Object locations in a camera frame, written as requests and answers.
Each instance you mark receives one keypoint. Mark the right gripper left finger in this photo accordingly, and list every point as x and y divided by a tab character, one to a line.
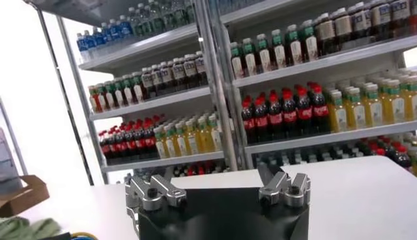
153	194

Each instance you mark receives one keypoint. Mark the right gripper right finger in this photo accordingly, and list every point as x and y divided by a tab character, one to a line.
286	192

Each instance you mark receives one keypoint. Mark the green t-shirt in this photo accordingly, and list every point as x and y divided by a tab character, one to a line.
19	230

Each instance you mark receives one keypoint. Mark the yellow juice bottle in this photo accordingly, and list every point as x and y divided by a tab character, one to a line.
373	106
215	135
337	112
411	99
204	137
393	102
160	145
192	139
170	143
181	141
355	109

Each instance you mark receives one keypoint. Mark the red-cap cola bottle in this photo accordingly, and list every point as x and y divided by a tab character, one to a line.
275	117
114	147
320	109
150	141
132	144
140	143
402	157
304	111
106	149
123	146
249	122
289	114
261	120

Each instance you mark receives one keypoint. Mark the grey metal shelf unit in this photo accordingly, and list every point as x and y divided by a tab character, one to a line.
153	105
325	62

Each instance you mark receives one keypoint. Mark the green-cap dark tea bottle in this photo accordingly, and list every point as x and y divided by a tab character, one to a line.
278	52
237	62
128	90
102	98
264	55
120	93
138	87
110	95
309	44
249	59
294	47

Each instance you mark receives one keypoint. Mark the orange-label dark tea bottle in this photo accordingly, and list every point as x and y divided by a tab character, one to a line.
93	100

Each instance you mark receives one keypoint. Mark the white-label dark drink bottle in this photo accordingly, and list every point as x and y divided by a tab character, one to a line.
190	69
400	13
157	79
379	17
167	75
179	72
201	66
360	23
147	82

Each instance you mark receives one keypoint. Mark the brown cardboard box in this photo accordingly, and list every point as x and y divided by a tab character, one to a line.
26	195

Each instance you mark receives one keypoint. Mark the black slanted pole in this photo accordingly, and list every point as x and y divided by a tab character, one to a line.
65	98

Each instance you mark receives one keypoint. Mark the grey slanted pole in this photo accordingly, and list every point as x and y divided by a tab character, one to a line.
13	137

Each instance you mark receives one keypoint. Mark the blue-label water bottle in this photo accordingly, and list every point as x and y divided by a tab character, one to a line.
89	43
125	28
106	35
82	46
115	32
97	39

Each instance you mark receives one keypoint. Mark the beige-label dark drink bottle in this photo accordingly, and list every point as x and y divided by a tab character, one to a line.
326	32
342	27

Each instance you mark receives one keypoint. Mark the green-label water bottle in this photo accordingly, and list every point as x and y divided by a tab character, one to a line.
164	14
176	11
153	16
134	23
143	19
187	9

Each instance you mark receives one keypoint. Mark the red-label dark drink bottle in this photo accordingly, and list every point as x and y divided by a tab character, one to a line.
413	16

